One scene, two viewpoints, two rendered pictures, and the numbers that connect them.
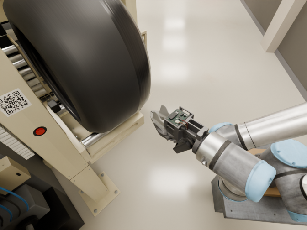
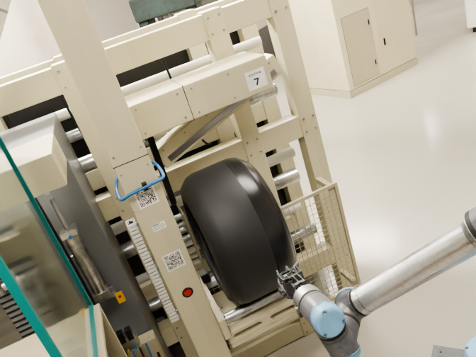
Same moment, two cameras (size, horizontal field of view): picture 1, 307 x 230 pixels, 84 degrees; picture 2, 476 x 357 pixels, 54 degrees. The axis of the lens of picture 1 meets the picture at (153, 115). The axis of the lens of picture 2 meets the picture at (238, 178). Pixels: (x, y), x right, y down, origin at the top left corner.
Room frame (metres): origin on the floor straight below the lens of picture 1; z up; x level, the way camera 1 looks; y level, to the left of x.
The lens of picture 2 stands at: (-0.80, -0.68, 2.15)
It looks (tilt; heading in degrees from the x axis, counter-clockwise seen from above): 24 degrees down; 32
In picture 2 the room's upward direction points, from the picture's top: 19 degrees counter-clockwise
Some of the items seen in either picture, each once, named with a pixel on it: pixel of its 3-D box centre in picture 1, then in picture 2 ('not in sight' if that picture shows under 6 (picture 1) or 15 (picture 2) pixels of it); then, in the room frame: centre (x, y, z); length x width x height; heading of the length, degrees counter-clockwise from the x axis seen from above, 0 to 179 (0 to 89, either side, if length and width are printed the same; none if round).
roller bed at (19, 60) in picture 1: (11, 74); (172, 241); (0.71, 0.73, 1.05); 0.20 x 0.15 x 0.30; 135
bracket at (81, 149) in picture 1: (65, 129); (212, 302); (0.47, 0.44, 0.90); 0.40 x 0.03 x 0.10; 45
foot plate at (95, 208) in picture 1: (99, 191); not in sight; (0.40, 0.48, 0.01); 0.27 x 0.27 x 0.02; 45
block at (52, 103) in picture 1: (54, 106); (205, 275); (0.56, 0.49, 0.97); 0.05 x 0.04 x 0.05; 45
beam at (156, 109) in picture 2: not in sight; (197, 92); (0.89, 0.43, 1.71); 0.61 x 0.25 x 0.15; 135
